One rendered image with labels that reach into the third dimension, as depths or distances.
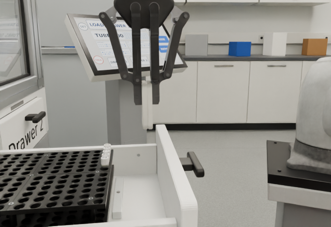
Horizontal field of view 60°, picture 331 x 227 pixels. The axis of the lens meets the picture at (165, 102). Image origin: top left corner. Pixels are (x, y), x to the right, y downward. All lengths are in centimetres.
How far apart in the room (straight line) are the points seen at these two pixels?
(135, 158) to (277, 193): 35
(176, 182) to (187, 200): 4
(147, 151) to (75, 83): 165
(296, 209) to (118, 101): 85
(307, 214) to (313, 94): 29
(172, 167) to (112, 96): 101
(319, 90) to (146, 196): 47
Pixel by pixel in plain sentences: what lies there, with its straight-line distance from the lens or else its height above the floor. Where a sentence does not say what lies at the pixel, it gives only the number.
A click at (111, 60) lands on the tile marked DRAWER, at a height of 101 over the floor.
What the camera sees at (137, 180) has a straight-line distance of 55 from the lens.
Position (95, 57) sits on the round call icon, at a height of 102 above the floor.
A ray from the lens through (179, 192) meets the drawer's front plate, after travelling 33.
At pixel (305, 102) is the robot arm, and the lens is 79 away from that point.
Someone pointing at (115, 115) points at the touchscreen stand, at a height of 75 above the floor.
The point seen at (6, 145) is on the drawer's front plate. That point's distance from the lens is 68.
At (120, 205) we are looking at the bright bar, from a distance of 46.
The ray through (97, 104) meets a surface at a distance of 215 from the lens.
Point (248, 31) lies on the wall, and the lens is 423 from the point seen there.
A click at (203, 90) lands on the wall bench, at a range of 342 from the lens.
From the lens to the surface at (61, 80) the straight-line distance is 219.
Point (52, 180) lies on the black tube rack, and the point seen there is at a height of 90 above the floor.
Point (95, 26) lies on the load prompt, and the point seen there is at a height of 115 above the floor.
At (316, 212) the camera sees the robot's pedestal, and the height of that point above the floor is 69.
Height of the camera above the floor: 109
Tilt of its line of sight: 12 degrees down
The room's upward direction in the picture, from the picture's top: straight up
